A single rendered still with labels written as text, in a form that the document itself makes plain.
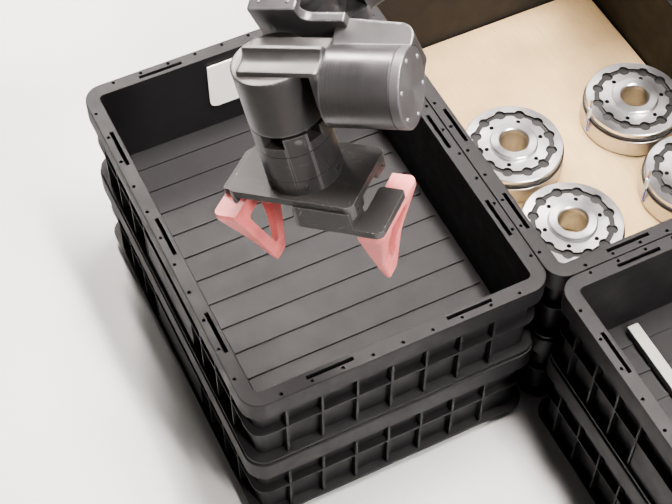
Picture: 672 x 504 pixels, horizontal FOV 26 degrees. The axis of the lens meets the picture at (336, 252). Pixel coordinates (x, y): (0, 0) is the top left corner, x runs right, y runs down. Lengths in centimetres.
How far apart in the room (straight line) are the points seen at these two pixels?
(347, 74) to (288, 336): 47
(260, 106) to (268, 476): 45
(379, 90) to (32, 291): 72
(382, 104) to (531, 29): 70
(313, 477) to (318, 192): 44
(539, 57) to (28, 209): 59
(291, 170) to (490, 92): 58
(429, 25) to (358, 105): 63
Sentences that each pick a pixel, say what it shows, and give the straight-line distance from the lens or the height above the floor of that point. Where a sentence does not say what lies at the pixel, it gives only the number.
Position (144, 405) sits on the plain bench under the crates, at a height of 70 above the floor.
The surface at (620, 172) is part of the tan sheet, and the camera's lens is 152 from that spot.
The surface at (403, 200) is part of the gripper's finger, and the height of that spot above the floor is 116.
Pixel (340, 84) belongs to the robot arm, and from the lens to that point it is 97.
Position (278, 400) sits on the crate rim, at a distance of 123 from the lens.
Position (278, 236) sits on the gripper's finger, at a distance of 114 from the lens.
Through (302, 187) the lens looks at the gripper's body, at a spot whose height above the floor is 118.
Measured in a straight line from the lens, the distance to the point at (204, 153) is 152.
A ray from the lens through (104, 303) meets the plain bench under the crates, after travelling 157.
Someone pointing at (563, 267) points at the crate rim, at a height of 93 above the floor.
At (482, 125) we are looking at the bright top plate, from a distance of 150.
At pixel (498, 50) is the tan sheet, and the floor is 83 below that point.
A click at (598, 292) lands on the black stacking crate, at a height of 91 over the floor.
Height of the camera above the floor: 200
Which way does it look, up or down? 55 degrees down
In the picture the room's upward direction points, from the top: straight up
